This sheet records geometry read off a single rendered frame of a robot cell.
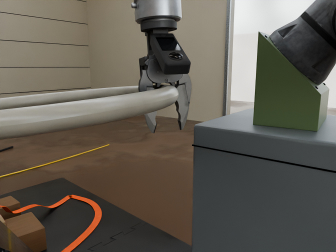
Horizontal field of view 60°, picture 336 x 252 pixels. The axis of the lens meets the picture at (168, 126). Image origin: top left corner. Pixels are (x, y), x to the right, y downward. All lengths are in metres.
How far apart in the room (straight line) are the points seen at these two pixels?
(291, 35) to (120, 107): 0.57
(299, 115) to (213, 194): 0.30
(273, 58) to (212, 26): 4.59
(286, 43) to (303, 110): 0.17
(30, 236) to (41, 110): 1.51
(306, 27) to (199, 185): 0.49
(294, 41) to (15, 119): 0.66
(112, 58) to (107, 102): 6.57
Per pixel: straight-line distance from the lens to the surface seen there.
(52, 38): 7.02
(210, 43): 5.35
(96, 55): 7.33
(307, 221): 0.75
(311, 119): 0.79
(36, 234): 1.81
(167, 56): 0.51
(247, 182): 0.77
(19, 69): 6.61
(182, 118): 0.59
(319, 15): 0.82
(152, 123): 0.57
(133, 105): 0.36
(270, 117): 0.80
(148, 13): 0.56
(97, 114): 0.33
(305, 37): 0.81
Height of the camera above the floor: 1.00
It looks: 11 degrees down
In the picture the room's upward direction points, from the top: straight up
